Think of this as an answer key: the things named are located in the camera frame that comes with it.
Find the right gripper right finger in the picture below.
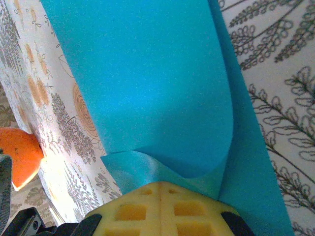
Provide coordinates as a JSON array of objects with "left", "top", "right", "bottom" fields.
[{"left": 161, "top": 181, "right": 251, "bottom": 236}]

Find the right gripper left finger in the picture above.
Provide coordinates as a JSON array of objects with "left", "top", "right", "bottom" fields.
[{"left": 78, "top": 181, "right": 162, "bottom": 236}]

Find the blue paper sheet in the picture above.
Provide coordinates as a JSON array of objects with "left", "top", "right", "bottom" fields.
[{"left": 39, "top": 0, "right": 296, "bottom": 236}]

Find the floral patterned table cover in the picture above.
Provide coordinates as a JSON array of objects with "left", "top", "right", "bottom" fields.
[{"left": 0, "top": 0, "right": 315, "bottom": 236}]

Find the white and orange bowl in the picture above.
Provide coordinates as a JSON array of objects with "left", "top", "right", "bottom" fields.
[{"left": 0, "top": 127, "right": 45, "bottom": 192}]

